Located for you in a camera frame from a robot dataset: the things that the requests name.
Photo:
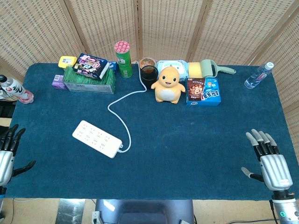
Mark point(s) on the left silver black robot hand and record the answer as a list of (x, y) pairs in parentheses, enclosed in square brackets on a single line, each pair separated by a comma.
[(5, 161)]

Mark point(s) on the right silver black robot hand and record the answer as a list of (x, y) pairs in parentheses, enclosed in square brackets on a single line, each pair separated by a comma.
[(274, 169)]

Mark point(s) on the white power strip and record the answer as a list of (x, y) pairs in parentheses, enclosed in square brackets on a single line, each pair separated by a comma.
[(97, 138)]

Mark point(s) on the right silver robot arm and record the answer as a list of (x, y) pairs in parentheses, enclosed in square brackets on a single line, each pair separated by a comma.
[(286, 207)]

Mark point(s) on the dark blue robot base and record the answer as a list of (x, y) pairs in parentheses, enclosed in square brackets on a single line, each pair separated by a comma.
[(144, 211)]

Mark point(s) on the white drink bottle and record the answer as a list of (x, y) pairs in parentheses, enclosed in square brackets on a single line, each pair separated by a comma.
[(16, 89)]

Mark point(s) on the clear water bottle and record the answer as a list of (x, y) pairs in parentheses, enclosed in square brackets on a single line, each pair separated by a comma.
[(258, 75)]

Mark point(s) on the purple small box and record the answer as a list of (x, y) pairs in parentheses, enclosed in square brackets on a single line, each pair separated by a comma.
[(58, 82)]

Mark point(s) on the blue cookie box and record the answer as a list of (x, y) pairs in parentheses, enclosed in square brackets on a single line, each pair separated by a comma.
[(203, 92)]

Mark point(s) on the green tissue box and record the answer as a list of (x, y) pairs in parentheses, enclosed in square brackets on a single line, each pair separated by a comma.
[(91, 82)]

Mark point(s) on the yellow small box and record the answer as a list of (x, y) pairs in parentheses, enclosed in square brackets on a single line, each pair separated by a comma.
[(66, 61)]

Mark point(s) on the green lint roller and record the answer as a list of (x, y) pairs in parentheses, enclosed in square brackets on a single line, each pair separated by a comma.
[(213, 68)]

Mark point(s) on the blue carpet table mat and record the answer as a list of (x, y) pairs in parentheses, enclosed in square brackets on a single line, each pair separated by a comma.
[(149, 144)]

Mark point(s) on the yellow sponge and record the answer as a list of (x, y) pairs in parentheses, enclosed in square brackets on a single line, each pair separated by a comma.
[(195, 69)]

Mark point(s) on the dark sanitary pad pack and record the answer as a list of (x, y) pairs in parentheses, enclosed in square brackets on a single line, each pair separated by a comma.
[(91, 65)]

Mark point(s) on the orange dinosaur plush toy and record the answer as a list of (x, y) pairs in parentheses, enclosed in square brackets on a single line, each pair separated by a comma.
[(167, 85)]

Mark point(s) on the wet wipes pack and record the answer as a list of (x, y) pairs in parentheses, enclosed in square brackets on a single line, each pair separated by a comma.
[(178, 66)]

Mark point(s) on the small blue white box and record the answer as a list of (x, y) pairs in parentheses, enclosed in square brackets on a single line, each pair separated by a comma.
[(113, 66)]

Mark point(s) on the green chips can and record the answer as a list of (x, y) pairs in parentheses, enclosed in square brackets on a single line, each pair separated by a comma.
[(123, 59)]

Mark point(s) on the black cup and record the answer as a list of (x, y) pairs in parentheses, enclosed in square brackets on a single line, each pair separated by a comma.
[(148, 75)]

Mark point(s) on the instant noodle bowl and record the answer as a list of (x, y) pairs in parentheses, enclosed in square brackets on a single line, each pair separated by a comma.
[(147, 62)]

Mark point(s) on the woven folding screen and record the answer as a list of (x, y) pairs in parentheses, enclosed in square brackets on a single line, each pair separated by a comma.
[(149, 30)]

